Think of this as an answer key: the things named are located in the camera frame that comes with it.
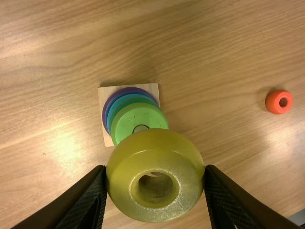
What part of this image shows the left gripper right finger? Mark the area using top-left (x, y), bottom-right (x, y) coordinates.
top-left (203, 164), bottom-right (302, 229)

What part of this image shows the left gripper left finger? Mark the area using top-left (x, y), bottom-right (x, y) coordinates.
top-left (10, 165), bottom-right (108, 229)

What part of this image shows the yellow ring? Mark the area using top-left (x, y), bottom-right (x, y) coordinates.
top-left (106, 128), bottom-right (205, 224)

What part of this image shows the wooden peg base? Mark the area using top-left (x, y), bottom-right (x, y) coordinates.
top-left (97, 83), bottom-right (160, 147)

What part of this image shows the light green ring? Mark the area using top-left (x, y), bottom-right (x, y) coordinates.
top-left (110, 103), bottom-right (169, 146)

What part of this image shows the orange ring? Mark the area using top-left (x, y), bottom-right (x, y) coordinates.
top-left (265, 89), bottom-right (294, 115)

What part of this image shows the dark green ring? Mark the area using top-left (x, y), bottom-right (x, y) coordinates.
top-left (109, 96), bottom-right (163, 144)

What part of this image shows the light blue ring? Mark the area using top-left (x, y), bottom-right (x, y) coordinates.
top-left (107, 94), bottom-right (159, 141)

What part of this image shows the dark blue ring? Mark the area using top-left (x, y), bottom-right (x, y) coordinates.
top-left (104, 90), bottom-right (158, 138)

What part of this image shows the purple ring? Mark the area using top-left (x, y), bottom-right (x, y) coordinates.
top-left (102, 86), bottom-right (159, 134)

